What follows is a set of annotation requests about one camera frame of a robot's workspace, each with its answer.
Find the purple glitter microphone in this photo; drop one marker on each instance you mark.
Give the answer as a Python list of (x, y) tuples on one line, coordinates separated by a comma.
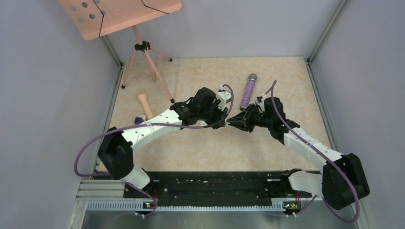
[(250, 85)]

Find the small purple block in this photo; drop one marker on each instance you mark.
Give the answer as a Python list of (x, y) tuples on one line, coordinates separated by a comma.
[(139, 119)]

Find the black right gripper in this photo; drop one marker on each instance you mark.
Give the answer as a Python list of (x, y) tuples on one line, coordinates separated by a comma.
[(245, 117)]

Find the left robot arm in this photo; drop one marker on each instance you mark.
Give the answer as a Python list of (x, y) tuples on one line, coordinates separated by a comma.
[(119, 145)]

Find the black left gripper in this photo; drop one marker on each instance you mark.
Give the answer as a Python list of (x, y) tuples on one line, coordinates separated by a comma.
[(219, 120)]

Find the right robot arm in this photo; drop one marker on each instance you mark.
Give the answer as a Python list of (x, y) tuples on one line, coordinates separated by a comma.
[(341, 178)]

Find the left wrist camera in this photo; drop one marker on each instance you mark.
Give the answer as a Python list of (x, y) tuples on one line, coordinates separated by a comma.
[(224, 97)]

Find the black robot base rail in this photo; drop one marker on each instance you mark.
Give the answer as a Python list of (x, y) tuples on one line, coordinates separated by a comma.
[(235, 189)]

